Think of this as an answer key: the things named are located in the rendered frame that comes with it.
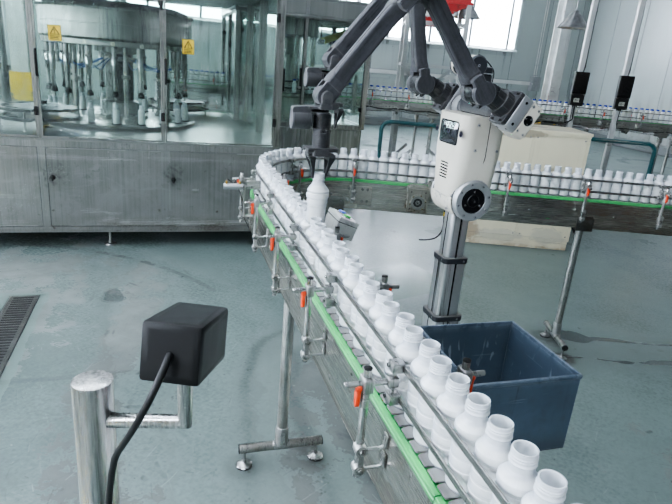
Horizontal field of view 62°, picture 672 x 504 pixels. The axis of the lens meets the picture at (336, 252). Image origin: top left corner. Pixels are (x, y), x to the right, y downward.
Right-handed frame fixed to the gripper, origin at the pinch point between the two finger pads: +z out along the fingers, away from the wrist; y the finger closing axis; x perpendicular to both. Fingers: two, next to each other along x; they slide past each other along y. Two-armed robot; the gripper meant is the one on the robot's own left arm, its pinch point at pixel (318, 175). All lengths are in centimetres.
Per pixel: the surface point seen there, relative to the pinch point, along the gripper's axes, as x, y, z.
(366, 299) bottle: -60, -3, 16
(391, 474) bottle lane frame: -91, -7, 38
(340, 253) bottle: -36.5, -2.6, 13.2
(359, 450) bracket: -87, -12, 35
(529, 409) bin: -71, 39, 43
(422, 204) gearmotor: 114, 93, 39
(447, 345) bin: -41, 31, 41
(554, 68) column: 824, 688, -49
